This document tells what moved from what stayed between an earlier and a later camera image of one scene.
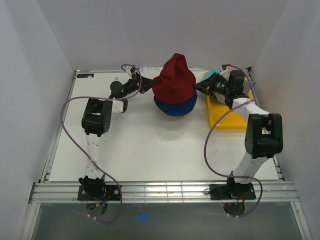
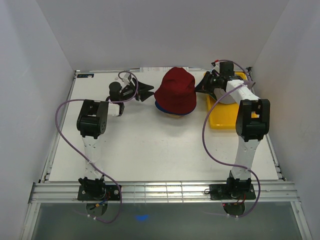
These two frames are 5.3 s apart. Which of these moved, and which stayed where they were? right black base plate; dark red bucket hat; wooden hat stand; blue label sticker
Moved: dark red bucket hat
Stayed: wooden hat stand; right black base plate; blue label sticker
